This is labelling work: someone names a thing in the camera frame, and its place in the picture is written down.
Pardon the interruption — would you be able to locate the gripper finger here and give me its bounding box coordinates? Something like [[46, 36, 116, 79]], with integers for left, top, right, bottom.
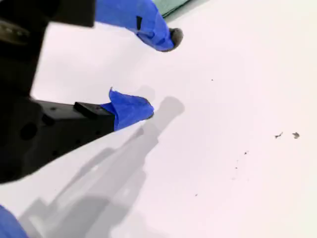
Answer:
[[49, 0, 185, 53], [0, 86, 155, 184]]

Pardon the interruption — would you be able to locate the pale green T-shirt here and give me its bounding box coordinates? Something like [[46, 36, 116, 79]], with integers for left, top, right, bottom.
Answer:
[[154, 0, 211, 18]]

